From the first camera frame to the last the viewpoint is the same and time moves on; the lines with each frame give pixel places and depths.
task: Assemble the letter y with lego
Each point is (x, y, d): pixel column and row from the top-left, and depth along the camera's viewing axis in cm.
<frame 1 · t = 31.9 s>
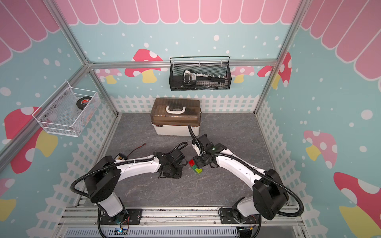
left hand: (178, 178, 86), fingers open
right hand: (199, 160, 84), fingers open
beige toolbox with brown lid: (172, 116, 91), point 22 cm above the table
lime green square lego brick: (199, 170, 89), point 3 cm above the table

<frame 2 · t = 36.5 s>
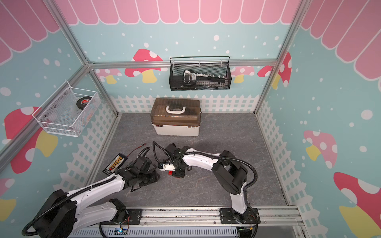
left hand: (157, 180, 85), fingers open
right hand: (177, 171, 87), fingers open
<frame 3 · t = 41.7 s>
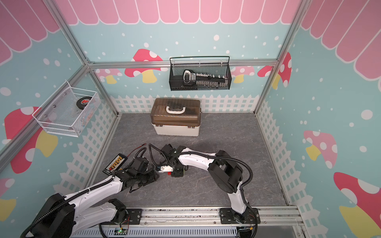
left hand: (156, 180, 85), fingers open
right hand: (177, 170, 88), fingers open
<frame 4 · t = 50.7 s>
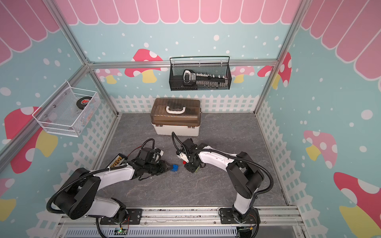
left hand: (170, 171, 87), fingers open
right hand: (190, 166, 89), fingers open
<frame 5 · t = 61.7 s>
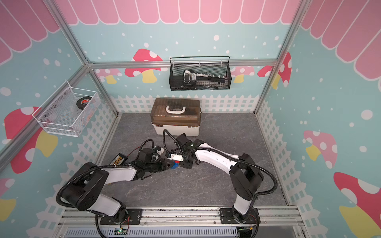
left hand: (171, 167, 89), fingers open
right hand: (184, 160, 86), fingers open
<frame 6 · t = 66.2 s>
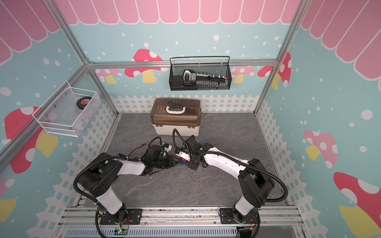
left hand: (179, 164, 90), fingers open
right hand: (191, 160, 86), fingers open
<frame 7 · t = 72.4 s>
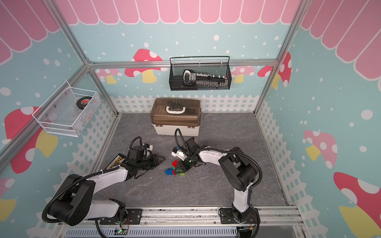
left hand: (163, 162, 88), fingers open
right hand: (177, 170, 86), fingers open
